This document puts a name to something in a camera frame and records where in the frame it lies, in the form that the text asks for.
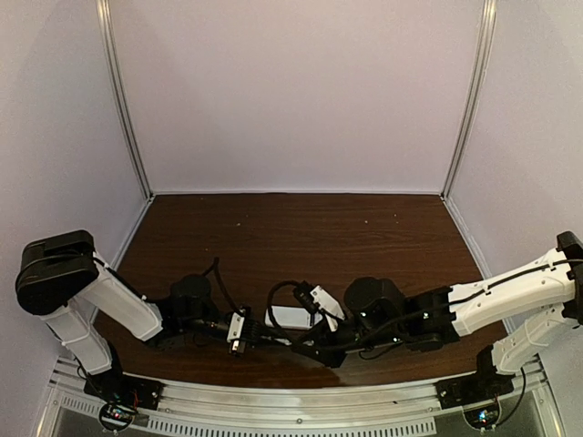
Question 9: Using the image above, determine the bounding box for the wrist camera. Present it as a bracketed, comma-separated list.
[227, 312, 247, 356]
[293, 282, 346, 332]

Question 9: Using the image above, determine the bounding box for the left aluminium frame post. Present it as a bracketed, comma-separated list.
[96, 0, 154, 201]

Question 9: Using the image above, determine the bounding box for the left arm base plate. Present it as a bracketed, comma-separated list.
[84, 373, 163, 411]

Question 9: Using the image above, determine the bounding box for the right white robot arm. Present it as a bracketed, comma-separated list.
[291, 231, 582, 382]

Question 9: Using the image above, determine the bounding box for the right aluminium frame post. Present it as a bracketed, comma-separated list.
[441, 0, 497, 201]

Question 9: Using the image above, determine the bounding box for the left black camera cable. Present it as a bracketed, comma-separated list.
[199, 257, 242, 315]

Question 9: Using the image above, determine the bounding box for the black camera cable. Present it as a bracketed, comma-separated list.
[267, 279, 452, 351]
[199, 257, 242, 315]

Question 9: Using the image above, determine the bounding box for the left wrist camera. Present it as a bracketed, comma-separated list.
[227, 312, 247, 356]

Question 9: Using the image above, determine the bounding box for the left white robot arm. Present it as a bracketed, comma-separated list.
[15, 229, 289, 376]

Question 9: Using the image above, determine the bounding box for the white remote control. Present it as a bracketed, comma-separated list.
[272, 306, 322, 330]

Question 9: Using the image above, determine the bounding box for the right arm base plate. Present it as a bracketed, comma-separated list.
[435, 373, 514, 410]

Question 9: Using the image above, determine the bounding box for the front aluminium rail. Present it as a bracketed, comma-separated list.
[32, 358, 567, 436]

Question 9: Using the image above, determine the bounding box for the aluminium frame post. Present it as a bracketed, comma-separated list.
[96, 0, 154, 201]
[441, 0, 497, 201]

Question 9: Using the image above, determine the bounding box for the right black camera cable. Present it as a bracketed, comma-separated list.
[267, 279, 452, 351]

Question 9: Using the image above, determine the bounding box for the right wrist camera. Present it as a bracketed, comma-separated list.
[293, 282, 346, 332]

